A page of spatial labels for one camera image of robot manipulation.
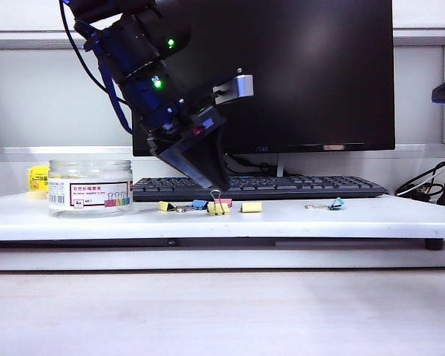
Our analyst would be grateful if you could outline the aluminium partition frame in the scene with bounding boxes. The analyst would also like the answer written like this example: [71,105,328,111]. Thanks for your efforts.
[0,22,445,162]

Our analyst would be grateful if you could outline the black cable bundle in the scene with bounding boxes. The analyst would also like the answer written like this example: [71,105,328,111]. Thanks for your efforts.
[395,155,445,197]

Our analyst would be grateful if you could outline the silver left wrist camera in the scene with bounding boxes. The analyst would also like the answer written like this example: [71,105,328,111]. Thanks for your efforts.
[211,67,255,107]

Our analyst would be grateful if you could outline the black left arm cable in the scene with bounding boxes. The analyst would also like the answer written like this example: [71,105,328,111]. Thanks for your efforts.
[58,0,134,135]

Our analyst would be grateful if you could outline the clear plastic clip jar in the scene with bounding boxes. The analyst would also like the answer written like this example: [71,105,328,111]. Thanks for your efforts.
[48,159,134,219]

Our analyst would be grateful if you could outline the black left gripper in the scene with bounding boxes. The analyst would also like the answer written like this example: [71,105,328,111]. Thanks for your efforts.
[142,98,231,192]

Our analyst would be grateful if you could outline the yellow tape roll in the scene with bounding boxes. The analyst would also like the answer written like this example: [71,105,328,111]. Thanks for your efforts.
[27,165,51,202]

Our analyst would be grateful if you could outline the white cable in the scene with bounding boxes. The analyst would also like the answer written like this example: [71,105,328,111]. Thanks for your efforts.
[395,158,445,197]

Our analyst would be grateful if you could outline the black computer keyboard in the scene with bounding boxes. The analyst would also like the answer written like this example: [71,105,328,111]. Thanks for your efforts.
[132,176,389,203]

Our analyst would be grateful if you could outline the black computer monitor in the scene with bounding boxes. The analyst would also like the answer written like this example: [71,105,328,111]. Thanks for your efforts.
[132,0,396,158]

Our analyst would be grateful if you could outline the black monitor cables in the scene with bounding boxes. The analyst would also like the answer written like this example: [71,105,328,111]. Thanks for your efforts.
[224,154,283,177]

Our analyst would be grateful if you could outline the blue binder clip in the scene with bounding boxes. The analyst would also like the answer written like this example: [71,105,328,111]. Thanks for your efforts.
[176,199,208,214]

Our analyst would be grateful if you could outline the pink binder clip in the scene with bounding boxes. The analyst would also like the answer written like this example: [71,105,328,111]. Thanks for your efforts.
[210,188,234,208]

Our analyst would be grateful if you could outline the white desk riser board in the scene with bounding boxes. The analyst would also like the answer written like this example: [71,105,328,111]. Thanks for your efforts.
[0,191,445,243]

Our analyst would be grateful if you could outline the teal binder clip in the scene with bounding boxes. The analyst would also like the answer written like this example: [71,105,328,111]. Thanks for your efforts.
[304,197,345,211]

